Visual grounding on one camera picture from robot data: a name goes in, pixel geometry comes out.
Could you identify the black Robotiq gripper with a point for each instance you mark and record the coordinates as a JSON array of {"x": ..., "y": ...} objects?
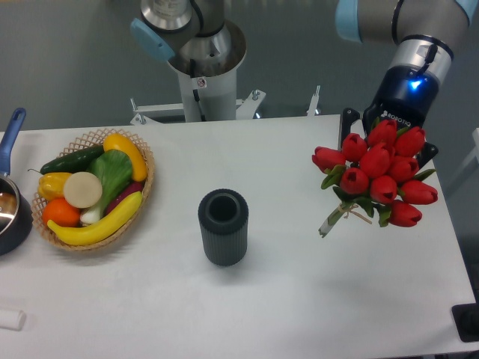
[{"x": 405, "y": 95}]

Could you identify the red tulip bouquet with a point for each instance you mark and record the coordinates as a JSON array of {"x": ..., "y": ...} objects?
[{"x": 377, "y": 175}]

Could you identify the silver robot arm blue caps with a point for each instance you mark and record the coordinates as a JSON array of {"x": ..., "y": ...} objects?
[{"x": 205, "y": 50}]

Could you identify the dark grey ribbed vase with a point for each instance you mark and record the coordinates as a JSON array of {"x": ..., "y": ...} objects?
[{"x": 223, "y": 219}]

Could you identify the black device at edge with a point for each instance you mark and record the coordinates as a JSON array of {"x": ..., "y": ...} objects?
[{"x": 466, "y": 321}]

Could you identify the purple eggplant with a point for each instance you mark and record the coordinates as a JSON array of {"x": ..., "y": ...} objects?
[{"x": 131, "y": 188}]

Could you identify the yellow squash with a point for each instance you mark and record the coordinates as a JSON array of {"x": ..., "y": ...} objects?
[{"x": 117, "y": 141}]

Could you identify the green bok choy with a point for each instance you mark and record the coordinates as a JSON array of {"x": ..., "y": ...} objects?
[{"x": 114, "y": 170}]

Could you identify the green cucumber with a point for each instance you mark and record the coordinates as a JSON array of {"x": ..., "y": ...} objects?
[{"x": 72, "y": 162}]

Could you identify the cream round disc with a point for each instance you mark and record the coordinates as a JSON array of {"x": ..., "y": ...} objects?
[{"x": 82, "y": 190}]

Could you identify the yellow banana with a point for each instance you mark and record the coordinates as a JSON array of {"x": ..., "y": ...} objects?
[{"x": 102, "y": 229}]

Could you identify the orange fruit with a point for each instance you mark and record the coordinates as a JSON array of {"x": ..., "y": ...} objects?
[{"x": 61, "y": 212}]

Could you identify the yellow bell pepper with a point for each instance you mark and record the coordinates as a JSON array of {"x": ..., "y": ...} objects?
[{"x": 51, "y": 185}]

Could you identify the white cylinder object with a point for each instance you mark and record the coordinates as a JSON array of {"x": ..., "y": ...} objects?
[{"x": 12, "y": 319}]

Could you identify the white metal base frame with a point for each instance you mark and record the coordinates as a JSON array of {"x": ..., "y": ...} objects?
[{"x": 248, "y": 108}]

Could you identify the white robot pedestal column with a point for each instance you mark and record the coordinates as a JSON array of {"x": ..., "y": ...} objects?
[{"x": 211, "y": 98}]

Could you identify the dark pot blue handle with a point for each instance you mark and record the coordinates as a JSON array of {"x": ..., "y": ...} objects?
[{"x": 16, "y": 217}]

